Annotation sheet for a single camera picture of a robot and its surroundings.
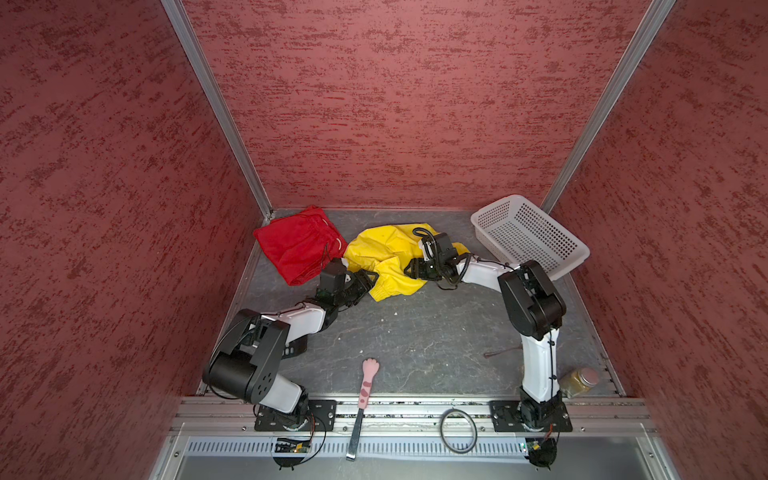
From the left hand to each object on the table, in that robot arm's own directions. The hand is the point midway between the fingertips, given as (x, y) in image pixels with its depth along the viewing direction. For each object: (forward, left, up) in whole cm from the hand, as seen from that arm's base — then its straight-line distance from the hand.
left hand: (376, 284), depth 91 cm
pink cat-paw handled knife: (-24, +1, -6) cm, 24 cm away
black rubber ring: (-36, -26, -6) cm, 45 cm away
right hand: (+7, -11, -6) cm, 14 cm away
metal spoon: (-18, -35, -7) cm, 40 cm away
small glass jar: (-28, -52, +2) cm, 59 cm away
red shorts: (+18, +28, -4) cm, 34 cm away
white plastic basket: (+29, -54, -6) cm, 61 cm away
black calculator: (-18, +22, -5) cm, 29 cm away
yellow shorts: (+13, -3, 0) cm, 14 cm away
